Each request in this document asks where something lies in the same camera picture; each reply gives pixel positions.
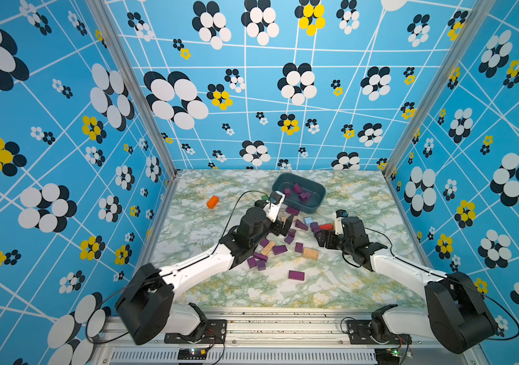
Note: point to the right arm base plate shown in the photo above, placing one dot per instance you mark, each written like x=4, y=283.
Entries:
x=368, y=332

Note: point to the orange brick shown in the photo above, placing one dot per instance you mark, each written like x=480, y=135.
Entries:
x=212, y=202

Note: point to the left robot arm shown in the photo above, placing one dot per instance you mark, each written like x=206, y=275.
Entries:
x=146, y=306

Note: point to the purple brick beside bin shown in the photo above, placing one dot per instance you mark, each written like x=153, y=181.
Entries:
x=292, y=211

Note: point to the aluminium front rail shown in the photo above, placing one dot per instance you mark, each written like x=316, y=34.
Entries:
x=282, y=336

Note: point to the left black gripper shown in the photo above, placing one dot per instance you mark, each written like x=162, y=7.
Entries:
x=277, y=225

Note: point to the lone purple brick front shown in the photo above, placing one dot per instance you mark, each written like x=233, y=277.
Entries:
x=296, y=275

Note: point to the purple wedge brick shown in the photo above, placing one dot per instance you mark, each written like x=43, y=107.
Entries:
x=299, y=224

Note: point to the natural wood slanted brick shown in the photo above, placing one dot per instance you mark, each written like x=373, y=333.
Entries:
x=268, y=248

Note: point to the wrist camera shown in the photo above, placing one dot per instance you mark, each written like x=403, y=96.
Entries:
x=275, y=202
x=337, y=224

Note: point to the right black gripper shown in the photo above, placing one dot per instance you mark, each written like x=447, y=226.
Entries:
x=328, y=242

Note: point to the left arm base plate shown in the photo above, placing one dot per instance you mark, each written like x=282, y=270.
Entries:
x=209, y=331

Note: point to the red rectangular brick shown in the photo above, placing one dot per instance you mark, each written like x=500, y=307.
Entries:
x=326, y=227

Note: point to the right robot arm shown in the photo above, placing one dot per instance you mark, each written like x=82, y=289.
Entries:
x=455, y=313

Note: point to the natural wood large brick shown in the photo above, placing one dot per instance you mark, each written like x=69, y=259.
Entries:
x=310, y=253

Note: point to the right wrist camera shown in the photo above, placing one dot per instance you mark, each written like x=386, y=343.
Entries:
x=337, y=224

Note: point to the purple long brick centre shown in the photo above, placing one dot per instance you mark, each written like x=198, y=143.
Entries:
x=277, y=250

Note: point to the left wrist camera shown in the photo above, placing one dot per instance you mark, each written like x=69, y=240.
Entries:
x=275, y=202

